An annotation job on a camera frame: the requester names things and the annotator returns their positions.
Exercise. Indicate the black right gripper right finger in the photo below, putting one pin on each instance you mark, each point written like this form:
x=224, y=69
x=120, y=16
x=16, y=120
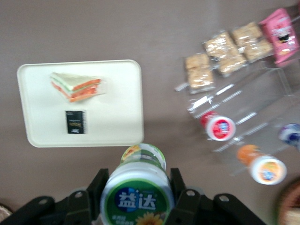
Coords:
x=189, y=199

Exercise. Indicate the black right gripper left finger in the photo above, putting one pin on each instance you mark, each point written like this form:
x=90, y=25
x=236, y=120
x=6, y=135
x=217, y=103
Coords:
x=77, y=201

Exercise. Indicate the green gum bottle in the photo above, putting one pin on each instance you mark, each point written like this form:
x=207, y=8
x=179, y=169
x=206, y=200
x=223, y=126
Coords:
x=138, y=187

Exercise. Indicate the red gum bottle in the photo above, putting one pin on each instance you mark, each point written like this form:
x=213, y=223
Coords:
x=219, y=127

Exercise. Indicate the orange gum bottle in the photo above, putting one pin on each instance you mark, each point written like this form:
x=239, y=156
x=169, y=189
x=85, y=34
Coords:
x=264, y=166

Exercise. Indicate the cream rectangular tray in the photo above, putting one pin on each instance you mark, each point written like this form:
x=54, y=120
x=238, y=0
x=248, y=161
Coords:
x=39, y=117

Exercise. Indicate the blue gum bottle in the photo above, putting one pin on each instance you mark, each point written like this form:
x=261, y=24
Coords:
x=290, y=136

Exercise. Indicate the small black box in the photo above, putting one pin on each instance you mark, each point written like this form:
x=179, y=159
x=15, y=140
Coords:
x=76, y=122

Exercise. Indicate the round brown wicker basket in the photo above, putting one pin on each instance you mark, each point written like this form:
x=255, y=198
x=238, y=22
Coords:
x=289, y=204

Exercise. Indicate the wrapped triangle sandwich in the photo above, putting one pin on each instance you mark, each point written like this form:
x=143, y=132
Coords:
x=75, y=85

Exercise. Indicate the clear acrylic stepped stand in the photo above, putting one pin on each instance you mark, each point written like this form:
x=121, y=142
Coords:
x=257, y=93

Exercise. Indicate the clear rice crisp packet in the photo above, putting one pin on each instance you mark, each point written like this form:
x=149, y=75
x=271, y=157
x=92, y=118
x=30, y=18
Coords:
x=199, y=72
x=252, y=39
x=225, y=51

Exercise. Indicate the pink snack packet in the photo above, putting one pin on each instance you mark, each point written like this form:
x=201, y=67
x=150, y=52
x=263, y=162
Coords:
x=280, y=35

